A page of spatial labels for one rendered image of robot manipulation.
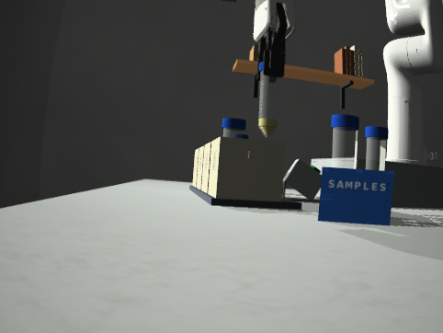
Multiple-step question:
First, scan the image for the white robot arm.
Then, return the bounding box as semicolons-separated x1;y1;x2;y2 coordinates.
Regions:
383;0;443;165

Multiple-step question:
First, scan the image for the beige bucket adapter with holes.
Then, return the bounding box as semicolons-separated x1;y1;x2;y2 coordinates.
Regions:
208;137;285;201

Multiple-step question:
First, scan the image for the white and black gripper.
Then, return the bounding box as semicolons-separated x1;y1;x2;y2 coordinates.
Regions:
254;0;296;81

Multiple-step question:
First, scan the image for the blue tube rack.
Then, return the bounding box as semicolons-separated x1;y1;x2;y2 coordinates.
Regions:
318;166;394;225

